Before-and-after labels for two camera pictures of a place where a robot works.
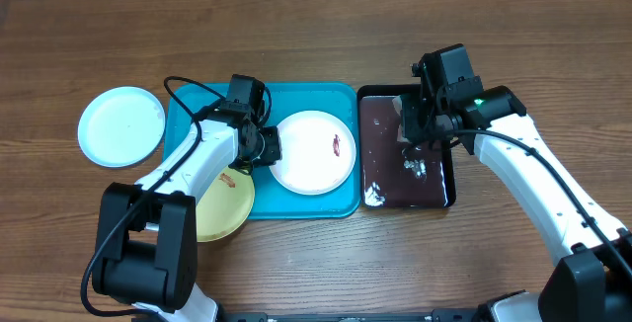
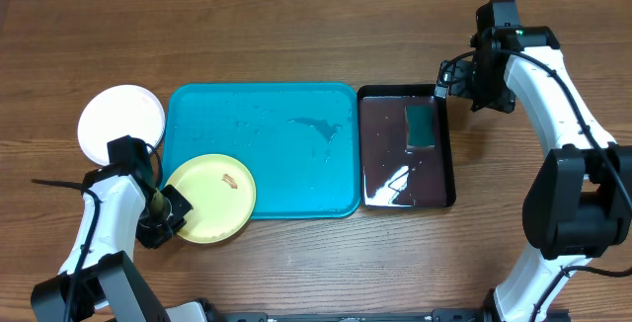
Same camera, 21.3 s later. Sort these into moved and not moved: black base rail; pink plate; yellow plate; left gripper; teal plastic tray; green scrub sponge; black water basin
Moved: green scrub sponge; left gripper; pink plate
Not moved: black water basin; teal plastic tray; black base rail; yellow plate
